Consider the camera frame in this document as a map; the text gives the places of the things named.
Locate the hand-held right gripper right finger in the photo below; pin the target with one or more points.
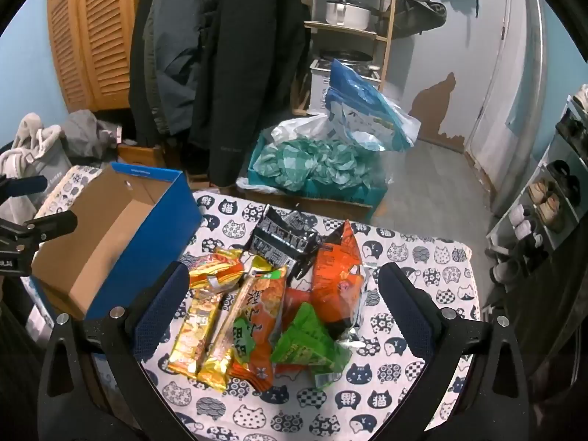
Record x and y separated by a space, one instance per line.
409 312

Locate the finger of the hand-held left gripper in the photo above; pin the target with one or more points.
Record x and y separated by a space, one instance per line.
53 225
25 185

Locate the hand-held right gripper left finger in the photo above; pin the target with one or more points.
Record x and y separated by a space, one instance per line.
158 317

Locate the blue cardboard box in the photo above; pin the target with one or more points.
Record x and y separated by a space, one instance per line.
92 239

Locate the small red gold snack packet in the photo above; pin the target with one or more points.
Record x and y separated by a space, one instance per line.
216 271

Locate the large orange chip bag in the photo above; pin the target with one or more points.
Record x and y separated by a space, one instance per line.
335 280

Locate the orange packet with green label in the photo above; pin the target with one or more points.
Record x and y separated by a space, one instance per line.
257 326

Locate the green snack packet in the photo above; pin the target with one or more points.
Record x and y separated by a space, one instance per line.
312 344

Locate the grey hooded sweatshirt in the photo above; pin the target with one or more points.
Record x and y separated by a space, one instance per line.
27 142

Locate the cat print tablecloth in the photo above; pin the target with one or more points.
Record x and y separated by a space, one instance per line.
404 248

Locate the grey hoodie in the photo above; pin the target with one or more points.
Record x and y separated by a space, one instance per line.
82 133

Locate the wooden crate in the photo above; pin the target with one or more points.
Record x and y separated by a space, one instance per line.
138 155

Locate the large black snack packet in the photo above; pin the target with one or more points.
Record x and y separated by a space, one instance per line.
273 241

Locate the small black snack packet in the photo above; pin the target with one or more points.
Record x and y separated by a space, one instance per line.
301 223

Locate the white shoe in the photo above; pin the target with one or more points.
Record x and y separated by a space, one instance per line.
528 232
517 213

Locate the teal box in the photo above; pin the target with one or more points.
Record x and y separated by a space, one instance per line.
321 193

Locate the black jacket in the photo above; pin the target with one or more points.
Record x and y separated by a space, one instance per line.
138 87

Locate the wooden louvered cabinet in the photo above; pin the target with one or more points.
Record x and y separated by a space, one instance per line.
105 32

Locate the tan shoe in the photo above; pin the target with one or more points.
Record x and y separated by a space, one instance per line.
551 211
537 190

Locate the green crumpled plastic bags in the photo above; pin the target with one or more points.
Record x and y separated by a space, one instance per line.
321 161

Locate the grey coat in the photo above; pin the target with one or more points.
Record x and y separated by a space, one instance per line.
172 55

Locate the black slippers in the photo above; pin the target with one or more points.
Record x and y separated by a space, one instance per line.
560 174

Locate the blue plastic bag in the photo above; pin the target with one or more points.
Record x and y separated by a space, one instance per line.
367 110

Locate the white plastic bag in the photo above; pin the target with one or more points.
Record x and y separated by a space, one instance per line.
298 128

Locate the white shoe rack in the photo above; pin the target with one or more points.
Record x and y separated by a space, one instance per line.
569 156

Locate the white patterned storage box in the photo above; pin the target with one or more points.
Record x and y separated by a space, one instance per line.
321 85

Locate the white door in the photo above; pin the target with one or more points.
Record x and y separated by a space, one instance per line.
505 78

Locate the dark metal pan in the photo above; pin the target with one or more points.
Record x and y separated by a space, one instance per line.
344 55

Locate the long black coat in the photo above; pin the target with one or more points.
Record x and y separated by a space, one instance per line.
257 55

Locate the white sneakers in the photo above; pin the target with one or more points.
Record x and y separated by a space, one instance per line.
581 96

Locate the wooden shelf rack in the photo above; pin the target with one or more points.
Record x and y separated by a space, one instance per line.
390 32

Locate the olive hanging bag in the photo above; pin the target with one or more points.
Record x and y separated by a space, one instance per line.
418 9

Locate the white cooking pot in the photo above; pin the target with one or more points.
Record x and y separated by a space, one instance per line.
347 14

